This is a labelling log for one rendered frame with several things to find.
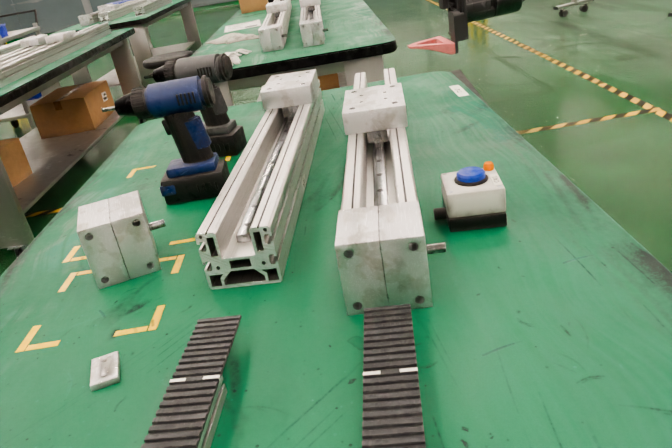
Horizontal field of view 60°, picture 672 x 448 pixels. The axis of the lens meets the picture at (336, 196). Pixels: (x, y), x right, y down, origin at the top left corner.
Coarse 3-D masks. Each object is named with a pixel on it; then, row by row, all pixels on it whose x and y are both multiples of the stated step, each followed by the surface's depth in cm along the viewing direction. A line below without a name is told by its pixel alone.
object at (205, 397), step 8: (184, 392) 55; (192, 392) 55; (200, 392) 55; (208, 392) 55; (168, 400) 55; (176, 400) 55; (184, 400) 54; (192, 400) 54; (200, 400) 54; (208, 400) 54; (160, 408) 54; (168, 408) 54
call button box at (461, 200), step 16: (448, 176) 85; (496, 176) 82; (448, 192) 80; (464, 192) 80; (480, 192) 79; (496, 192) 79; (448, 208) 81; (464, 208) 80; (480, 208) 80; (496, 208) 80; (448, 224) 82; (464, 224) 81; (480, 224) 81; (496, 224) 81
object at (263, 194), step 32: (320, 96) 145; (256, 128) 115; (288, 128) 121; (256, 160) 102; (288, 160) 95; (224, 192) 87; (256, 192) 92; (288, 192) 89; (224, 224) 79; (256, 224) 75; (288, 224) 86; (224, 256) 77; (256, 256) 76
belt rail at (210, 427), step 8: (224, 384) 59; (216, 392) 56; (224, 392) 59; (216, 400) 57; (224, 400) 58; (216, 408) 56; (208, 416) 54; (216, 416) 56; (208, 424) 53; (216, 424) 55; (208, 432) 53; (200, 440) 51; (208, 440) 53
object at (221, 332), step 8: (208, 328) 65; (216, 328) 64; (224, 328) 64; (232, 328) 64; (192, 336) 64; (200, 336) 64; (208, 336) 63; (216, 336) 63; (224, 336) 63; (232, 336) 63
